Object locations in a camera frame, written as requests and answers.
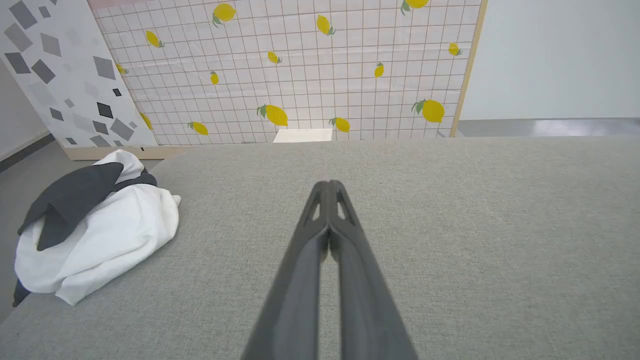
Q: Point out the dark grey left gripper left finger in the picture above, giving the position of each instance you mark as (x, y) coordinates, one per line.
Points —
(295, 280)

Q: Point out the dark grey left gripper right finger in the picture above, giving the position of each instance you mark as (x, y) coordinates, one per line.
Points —
(362, 290)

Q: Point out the white shirt with black sleeves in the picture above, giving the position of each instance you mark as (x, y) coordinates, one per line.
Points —
(110, 235)

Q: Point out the white flat box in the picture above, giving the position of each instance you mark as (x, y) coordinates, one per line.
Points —
(303, 135)

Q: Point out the lemon print grid panel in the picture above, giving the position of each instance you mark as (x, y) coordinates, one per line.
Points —
(310, 85)

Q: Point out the white partition board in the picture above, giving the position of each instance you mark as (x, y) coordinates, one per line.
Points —
(550, 55)

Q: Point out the white panel with grey shapes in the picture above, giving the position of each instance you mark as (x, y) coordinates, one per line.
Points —
(75, 60)

